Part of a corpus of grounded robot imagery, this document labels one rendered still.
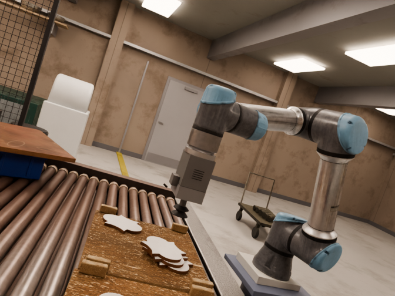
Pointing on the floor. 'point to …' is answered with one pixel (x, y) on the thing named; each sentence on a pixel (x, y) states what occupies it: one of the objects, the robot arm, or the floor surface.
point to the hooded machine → (66, 112)
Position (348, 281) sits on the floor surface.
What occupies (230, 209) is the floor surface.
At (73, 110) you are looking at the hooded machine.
